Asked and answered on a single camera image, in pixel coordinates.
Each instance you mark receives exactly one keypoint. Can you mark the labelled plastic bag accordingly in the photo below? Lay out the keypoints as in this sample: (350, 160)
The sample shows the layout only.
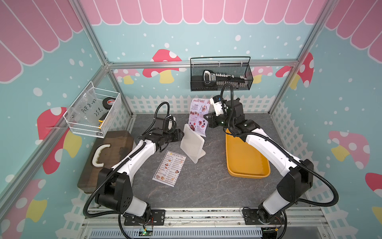
(87, 109)

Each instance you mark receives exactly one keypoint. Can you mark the yellow plastic tray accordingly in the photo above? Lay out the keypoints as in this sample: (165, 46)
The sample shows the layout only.
(245, 161)

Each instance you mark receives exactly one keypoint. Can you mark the clear wall-mounted bin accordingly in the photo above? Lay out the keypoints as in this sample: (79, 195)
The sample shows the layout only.
(114, 121)

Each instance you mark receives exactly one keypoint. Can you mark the yellow-header old menu sheet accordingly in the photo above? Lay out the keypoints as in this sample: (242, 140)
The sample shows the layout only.
(169, 168)

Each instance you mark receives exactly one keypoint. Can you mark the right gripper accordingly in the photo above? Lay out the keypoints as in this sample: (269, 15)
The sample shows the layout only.
(212, 121)

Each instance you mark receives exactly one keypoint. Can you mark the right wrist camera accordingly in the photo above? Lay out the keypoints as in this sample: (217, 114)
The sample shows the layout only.
(216, 102)

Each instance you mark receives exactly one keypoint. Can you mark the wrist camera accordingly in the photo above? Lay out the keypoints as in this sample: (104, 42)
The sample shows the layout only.
(171, 123)
(216, 102)

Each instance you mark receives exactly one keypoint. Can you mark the yellow black utility knife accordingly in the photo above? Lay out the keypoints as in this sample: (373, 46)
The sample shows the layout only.
(101, 120)

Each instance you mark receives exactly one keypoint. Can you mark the brown toolbox with white handle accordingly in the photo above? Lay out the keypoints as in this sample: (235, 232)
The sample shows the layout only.
(106, 152)

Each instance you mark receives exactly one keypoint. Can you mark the black wire mesh basket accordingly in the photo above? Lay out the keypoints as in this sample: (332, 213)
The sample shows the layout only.
(234, 65)

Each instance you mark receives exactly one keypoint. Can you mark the black tape roll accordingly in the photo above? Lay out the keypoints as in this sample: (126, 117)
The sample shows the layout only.
(108, 102)

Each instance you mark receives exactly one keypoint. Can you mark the red special menu sheet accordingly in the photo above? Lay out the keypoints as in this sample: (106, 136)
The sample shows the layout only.
(198, 108)

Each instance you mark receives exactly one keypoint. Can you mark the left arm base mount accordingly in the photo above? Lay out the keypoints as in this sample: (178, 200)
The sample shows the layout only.
(150, 218)

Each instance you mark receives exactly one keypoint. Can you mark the socket set in basket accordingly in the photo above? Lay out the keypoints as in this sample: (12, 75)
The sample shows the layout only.
(211, 79)

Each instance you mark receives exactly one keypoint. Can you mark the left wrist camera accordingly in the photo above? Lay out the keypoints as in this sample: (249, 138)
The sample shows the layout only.
(171, 123)

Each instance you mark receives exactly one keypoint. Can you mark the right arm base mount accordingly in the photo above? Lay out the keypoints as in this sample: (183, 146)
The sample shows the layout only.
(261, 217)

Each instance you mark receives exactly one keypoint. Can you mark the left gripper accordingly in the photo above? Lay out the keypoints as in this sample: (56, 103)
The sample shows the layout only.
(177, 136)

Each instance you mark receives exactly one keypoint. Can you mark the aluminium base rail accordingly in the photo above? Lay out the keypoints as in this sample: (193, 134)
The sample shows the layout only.
(225, 222)

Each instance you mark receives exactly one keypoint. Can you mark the white acrylic menu holder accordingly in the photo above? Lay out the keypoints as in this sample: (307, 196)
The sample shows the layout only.
(192, 144)

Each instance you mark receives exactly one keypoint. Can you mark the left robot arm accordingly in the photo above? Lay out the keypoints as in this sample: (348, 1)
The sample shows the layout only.
(114, 185)

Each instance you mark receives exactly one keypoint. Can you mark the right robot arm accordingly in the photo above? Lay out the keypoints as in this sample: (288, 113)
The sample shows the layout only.
(297, 177)

